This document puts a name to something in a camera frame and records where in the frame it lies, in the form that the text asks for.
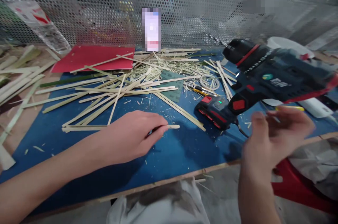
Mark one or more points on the person's left hand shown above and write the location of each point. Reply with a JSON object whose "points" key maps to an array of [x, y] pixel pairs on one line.
{"points": [[126, 139]]}

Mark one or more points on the person's right hand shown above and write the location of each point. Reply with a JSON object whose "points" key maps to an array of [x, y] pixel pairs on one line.
{"points": [[266, 152]]}

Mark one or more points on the person's left fingers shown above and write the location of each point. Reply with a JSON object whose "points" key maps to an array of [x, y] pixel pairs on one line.
{"points": [[154, 125]]}

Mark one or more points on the short bamboo stick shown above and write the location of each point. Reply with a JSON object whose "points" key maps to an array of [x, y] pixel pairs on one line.
{"points": [[173, 126]]}

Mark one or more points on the blue work board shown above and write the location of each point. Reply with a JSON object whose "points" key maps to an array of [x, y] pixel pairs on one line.
{"points": [[182, 152]]}

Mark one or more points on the green sandpaper sheet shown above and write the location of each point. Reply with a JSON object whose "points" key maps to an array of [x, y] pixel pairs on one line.
{"points": [[173, 82]]}

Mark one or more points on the pile of long bamboo strips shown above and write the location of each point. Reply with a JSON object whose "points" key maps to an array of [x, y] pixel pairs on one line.
{"points": [[105, 94]]}

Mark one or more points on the yellow black utility knife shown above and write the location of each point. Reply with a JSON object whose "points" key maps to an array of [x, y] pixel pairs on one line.
{"points": [[200, 90]]}

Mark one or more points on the pile of bamboo shavings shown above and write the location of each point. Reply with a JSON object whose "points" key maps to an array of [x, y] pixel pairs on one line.
{"points": [[169, 65]]}

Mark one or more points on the bundle of thin bamboo sticks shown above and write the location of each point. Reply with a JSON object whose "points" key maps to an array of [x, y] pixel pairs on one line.
{"points": [[223, 76]]}

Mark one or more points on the red paper folder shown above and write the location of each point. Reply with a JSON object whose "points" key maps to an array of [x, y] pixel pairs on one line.
{"points": [[89, 59]]}

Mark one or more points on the perforated metal screen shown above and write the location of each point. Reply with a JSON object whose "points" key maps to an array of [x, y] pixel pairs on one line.
{"points": [[105, 4]]}

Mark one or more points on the yellow pen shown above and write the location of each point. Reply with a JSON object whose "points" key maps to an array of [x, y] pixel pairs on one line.
{"points": [[293, 108]]}

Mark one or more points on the heap of wide bamboo slats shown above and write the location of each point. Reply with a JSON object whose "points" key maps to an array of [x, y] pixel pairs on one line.
{"points": [[18, 81]]}

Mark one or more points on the clear plastic water bottle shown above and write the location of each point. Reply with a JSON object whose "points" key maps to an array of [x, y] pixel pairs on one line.
{"points": [[47, 28]]}

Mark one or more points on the white plastic cup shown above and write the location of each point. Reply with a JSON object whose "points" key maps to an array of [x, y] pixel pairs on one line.
{"points": [[285, 45]]}

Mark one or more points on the red plastic stool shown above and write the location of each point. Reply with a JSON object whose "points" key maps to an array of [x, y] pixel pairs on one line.
{"points": [[298, 189]]}

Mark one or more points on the white rectangular box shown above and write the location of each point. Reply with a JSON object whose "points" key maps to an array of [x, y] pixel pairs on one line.
{"points": [[315, 106]]}

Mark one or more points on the grey crumpled bag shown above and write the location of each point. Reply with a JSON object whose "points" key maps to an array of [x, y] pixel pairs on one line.
{"points": [[317, 163]]}

